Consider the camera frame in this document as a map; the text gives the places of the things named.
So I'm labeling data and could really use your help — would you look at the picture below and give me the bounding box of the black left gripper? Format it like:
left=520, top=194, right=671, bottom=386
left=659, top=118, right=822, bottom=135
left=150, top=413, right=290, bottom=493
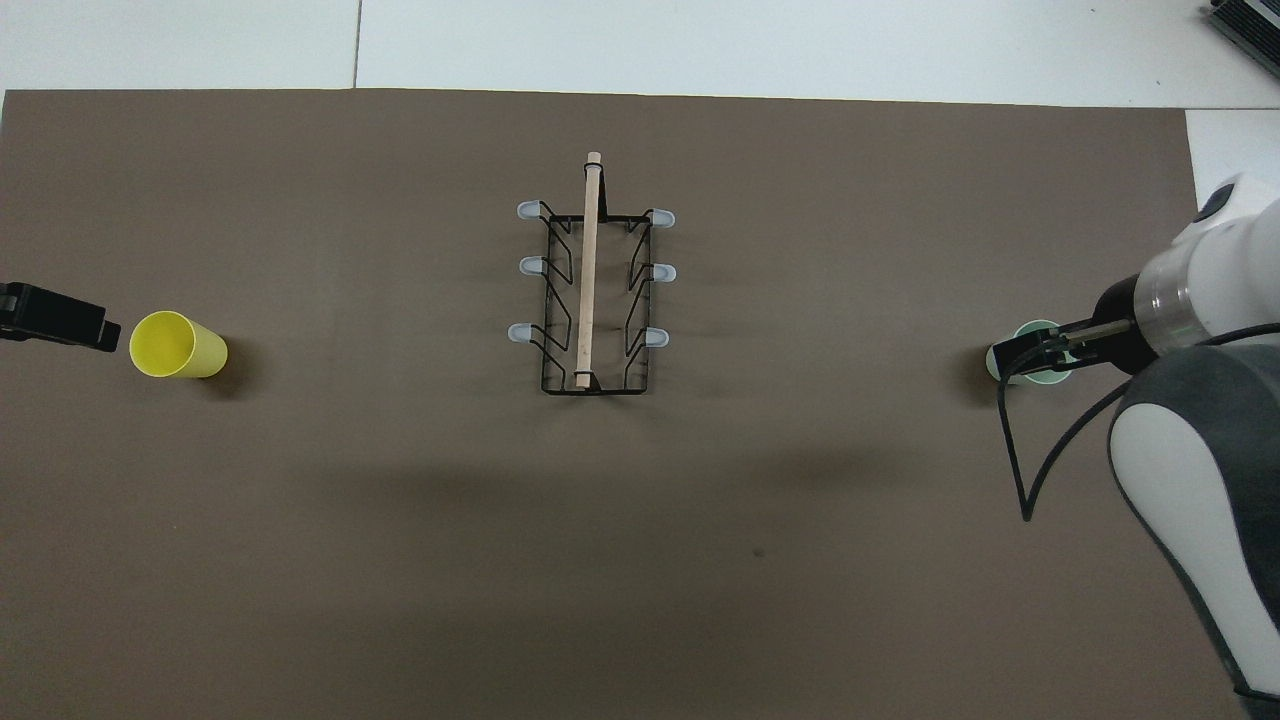
left=0, top=282, right=122, bottom=354

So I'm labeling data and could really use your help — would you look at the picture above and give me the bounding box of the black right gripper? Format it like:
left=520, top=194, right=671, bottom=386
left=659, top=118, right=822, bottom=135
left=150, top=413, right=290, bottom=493
left=988, top=273, right=1162, bottom=387

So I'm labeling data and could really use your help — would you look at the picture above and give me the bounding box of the pale green plastic cup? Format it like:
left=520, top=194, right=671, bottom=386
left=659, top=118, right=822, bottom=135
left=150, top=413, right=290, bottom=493
left=986, top=319, right=1076, bottom=386

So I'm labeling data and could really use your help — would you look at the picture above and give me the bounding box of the yellow plastic cup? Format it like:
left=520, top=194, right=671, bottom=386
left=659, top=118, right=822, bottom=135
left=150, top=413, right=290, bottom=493
left=129, top=310, right=229, bottom=379

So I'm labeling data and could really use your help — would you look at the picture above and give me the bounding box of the large brown table mat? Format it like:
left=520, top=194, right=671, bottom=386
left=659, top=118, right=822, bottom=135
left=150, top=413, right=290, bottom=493
left=0, top=88, right=1243, bottom=720

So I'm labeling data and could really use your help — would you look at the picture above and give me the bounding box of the black ribbed device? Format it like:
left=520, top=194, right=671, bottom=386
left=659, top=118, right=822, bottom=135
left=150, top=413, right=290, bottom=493
left=1205, top=0, right=1280, bottom=51

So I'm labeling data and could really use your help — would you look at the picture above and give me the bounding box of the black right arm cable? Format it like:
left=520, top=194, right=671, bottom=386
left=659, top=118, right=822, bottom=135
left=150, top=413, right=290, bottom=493
left=996, top=322, right=1280, bottom=523

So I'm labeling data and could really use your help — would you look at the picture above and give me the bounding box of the black wire rack wooden handle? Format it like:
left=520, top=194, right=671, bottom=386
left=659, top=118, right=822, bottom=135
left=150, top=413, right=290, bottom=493
left=507, top=152, right=677, bottom=396

